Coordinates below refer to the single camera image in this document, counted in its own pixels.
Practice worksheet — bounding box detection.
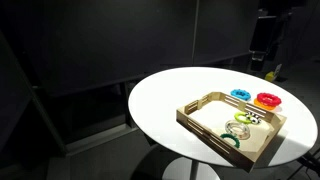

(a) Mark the yellow object in background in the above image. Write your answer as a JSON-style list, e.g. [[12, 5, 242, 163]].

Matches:
[[265, 71, 276, 82]]

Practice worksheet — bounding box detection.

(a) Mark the wooden slatted tray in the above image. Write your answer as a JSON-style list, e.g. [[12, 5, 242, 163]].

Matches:
[[176, 92, 286, 172]]

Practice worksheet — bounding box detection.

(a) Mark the clear ring with beads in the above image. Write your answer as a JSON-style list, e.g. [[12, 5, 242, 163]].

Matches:
[[224, 119, 251, 140]]

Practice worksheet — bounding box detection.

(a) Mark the blue ring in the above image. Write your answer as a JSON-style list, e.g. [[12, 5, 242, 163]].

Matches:
[[230, 88, 252, 102]]

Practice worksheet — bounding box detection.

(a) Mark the red ring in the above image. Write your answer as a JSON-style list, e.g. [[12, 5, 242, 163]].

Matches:
[[256, 92, 283, 108]]

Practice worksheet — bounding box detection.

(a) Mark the orange ring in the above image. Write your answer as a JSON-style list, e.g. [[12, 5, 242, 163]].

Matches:
[[253, 97, 277, 111]]

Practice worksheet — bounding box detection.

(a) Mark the white table pedestal base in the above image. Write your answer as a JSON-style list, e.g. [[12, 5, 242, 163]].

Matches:
[[162, 157, 220, 180]]

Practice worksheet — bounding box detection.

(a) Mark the lime green ring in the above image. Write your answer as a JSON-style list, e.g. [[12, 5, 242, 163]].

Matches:
[[233, 111, 253, 125]]

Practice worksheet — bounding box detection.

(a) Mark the dark green ring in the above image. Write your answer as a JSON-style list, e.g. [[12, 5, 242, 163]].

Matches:
[[219, 132, 241, 149]]

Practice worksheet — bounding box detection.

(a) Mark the small white and black ring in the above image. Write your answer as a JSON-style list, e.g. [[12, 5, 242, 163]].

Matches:
[[245, 112, 262, 125]]

